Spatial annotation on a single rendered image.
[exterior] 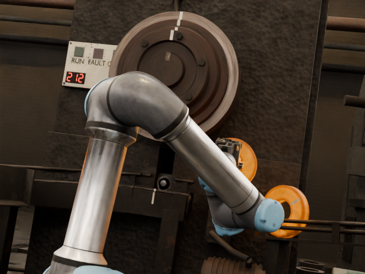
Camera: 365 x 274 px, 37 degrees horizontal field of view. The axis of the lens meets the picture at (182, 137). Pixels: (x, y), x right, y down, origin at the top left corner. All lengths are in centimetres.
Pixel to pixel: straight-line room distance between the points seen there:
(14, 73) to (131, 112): 822
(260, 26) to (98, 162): 109
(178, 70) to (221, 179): 72
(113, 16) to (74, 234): 122
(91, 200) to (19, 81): 809
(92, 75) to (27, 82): 701
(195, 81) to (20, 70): 756
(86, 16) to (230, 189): 125
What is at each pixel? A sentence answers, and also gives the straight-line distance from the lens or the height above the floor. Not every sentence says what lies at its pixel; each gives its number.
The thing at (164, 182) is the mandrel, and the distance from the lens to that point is 197.
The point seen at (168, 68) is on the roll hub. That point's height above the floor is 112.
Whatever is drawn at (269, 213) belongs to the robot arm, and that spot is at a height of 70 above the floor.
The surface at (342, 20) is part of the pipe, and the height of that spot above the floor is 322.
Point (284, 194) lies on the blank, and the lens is 166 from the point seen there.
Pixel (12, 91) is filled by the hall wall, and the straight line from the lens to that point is 924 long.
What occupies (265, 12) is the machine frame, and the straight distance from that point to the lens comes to 209.
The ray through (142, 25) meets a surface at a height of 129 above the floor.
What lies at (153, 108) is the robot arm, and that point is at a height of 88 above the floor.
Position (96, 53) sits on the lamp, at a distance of 215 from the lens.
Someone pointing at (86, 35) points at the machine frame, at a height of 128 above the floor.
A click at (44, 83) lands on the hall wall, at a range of 901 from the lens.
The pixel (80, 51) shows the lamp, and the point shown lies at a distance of 218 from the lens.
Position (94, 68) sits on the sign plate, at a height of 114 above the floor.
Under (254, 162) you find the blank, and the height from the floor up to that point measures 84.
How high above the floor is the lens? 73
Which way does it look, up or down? 5 degrees up
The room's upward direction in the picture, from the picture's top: 8 degrees clockwise
